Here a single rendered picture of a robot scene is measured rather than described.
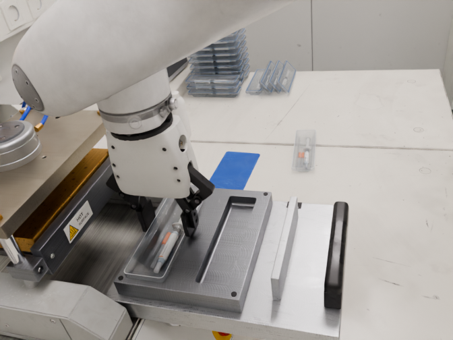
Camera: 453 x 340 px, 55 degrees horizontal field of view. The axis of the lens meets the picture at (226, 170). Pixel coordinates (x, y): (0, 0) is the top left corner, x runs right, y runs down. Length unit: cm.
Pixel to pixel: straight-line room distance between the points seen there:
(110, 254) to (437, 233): 63
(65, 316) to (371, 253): 58
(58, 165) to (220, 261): 25
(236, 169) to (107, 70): 82
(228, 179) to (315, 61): 209
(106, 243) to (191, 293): 24
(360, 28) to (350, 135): 182
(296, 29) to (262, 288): 259
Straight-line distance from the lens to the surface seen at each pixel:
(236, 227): 62
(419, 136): 126
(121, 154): 53
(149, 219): 62
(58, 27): 36
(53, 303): 58
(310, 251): 60
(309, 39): 305
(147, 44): 34
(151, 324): 63
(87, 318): 57
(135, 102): 47
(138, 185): 55
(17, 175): 62
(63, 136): 68
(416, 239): 95
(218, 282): 56
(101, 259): 71
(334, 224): 57
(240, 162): 116
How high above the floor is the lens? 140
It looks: 35 degrees down
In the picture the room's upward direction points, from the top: 9 degrees counter-clockwise
